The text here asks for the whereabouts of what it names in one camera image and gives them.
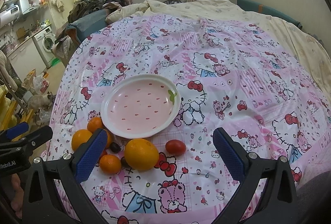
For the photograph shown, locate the medium orange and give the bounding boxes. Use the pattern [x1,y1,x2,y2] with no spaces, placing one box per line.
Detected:
[71,129,92,152]

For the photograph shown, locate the small tangerine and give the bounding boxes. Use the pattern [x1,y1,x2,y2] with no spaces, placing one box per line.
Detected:
[99,155,122,174]
[87,117,104,133]

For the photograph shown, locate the red cherry tomato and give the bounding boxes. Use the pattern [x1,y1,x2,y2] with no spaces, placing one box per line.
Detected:
[165,139,186,156]
[99,150,107,161]

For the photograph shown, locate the dark grape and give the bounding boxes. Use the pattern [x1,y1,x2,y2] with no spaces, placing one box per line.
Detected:
[109,142,121,154]
[121,157,130,168]

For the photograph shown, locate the large orange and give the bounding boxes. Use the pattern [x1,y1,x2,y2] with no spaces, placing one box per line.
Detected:
[124,138,159,171]

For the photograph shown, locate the pink strawberry ceramic plate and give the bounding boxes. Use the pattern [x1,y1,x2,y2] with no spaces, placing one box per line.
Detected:
[100,74,181,139]

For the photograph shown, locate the small tangerine hidden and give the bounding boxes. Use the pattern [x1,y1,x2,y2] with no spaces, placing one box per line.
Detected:
[104,129,113,149]

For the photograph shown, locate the person left hand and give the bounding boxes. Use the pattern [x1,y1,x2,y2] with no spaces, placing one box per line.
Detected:
[11,174,24,219]

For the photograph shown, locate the yellow wooden rack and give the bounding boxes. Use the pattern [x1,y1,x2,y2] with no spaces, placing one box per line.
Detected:
[1,85,34,141]

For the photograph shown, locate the siamese cat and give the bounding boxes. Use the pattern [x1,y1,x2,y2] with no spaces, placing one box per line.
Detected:
[28,92,56,110]

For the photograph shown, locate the white plastic bag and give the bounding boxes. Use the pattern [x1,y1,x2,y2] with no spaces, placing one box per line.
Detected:
[32,74,49,94]

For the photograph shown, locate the white washing machine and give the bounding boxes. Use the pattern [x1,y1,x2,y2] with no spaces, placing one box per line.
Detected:
[32,26,56,69]

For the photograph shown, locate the clothes heap on sofa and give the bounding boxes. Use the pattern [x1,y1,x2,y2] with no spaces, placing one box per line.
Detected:
[67,0,133,23]

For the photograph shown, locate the hello kitty pink sheet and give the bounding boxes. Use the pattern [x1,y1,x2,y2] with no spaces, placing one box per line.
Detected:
[46,13,330,223]

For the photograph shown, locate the teal headboard cushion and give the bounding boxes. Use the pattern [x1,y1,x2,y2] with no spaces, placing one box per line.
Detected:
[237,0,303,29]

